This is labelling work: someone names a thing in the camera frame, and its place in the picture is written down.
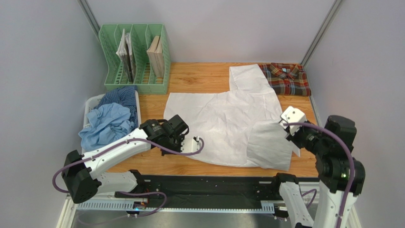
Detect white long sleeve shirt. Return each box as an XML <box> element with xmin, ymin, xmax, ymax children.
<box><xmin>164</xmin><ymin>64</ymin><xmax>294</xmax><ymax>171</ymax></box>

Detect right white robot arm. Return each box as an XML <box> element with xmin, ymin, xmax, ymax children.
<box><xmin>272</xmin><ymin>115</ymin><xmax>366</xmax><ymax>228</ymax></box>

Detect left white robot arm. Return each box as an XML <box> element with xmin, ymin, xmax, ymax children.
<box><xmin>61</xmin><ymin>115</ymin><xmax>204</xmax><ymax>204</ymax></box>

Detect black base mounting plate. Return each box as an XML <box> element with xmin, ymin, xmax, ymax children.
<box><xmin>133</xmin><ymin>173</ymin><xmax>282</xmax><ymax>209</ymax></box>

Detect folded red plaid shirt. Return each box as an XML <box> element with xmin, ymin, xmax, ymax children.
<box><xmin>258</xmin><ymin>63</ymin><xmax>311</xmax><ymax>96</ymax></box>

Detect dark blue checked shirt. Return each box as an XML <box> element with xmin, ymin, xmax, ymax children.
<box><xmin>95</xmin><ymin>85</ymin><xmax>139</xmax><ymax>127</ymax></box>

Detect light blue crumpled shirt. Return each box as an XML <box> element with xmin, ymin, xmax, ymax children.
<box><xmin>78</xmin><ymin>103</ymin><xmax>138</xmax><ymax>152</ymax></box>

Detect beige books in organizer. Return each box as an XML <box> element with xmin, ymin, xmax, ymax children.
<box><xmin>147</xmin><ymin>36</ymin><xmax>165</xmax><ymax>80</ymax></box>

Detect white laundry basket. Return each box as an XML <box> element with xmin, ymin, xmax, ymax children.
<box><xmin>83</xmin><ymin>91</ymin><xmax>142</xmax><ymax>128</ymax></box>

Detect magazines in organizer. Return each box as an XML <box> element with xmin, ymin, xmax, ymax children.
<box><xmin>116</xmin><ymin>29</ymin><xmax>136</xmax><ymax>84</ymax></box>

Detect green plastic file organizer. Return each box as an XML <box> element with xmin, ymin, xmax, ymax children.
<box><xmin>98</xmin><ymin>24</ymin><xmax>171</xmax><ymax>95</ymax></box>

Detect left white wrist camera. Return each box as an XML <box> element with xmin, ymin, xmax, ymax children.
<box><xmin>181</xmin><ymin>136</ymin><xmax>204</xmax><ymax>156</ymax></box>

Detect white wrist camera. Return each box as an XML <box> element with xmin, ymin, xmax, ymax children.
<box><xmin>279</xmin><ymin>106</ymin><xmax>307</xmax><ymax>136</ymax></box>
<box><xmin>181</xmin><ymin>136</ymin><xmax>204</xmax><ymax>156</ymax></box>

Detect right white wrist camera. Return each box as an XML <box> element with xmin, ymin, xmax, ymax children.
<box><xmin>279</xmin><ymin>106</ymin><xmax>307</xmax><ymax>136</ymax></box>

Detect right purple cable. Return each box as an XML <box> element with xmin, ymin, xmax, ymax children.
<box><xmin>283</xmin><ymin>122</ymin><xmax>357</xmax><ymax>228</ymax></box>

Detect purple cable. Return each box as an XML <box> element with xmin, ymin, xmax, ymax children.
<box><xmin>283</xmin><ymin>122</ymin><xmax>357</xmax><ymax>228</ymax></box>
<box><xmin>52</xmin><ymin>136</ymin><xmax>205</xmax><ymax>219</ymax></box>

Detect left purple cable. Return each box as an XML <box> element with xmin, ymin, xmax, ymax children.
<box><xmin>52</xmin><ymin>136</ymin><xmax>205</xmax><ymax>219</ymax></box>

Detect aluminium frame rail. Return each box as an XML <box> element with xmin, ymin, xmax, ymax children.
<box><xmin>57</xmin><ymin>195</ymin><xmax>290</xmax><ymax>228</ymax></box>

